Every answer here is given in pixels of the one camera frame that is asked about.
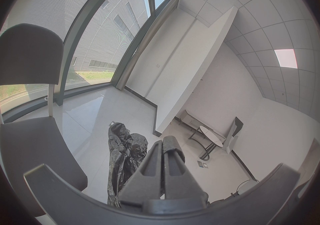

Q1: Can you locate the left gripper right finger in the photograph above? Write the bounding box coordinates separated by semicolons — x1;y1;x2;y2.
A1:
162;135;209;208

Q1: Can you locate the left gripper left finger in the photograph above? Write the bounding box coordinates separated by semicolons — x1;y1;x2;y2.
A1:
119;140;164;207

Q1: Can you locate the square ceiling light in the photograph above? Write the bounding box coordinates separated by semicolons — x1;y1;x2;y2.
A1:
274;49;298;69

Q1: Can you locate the dark grey white-legged chair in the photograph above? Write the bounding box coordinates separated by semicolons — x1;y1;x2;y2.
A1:
0;24;88;217

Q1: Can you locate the black plastic bag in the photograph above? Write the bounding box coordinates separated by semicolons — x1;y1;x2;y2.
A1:
107;122;150;207

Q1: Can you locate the oval white-topped table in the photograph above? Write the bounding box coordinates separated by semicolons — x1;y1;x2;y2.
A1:
189;125;224;161

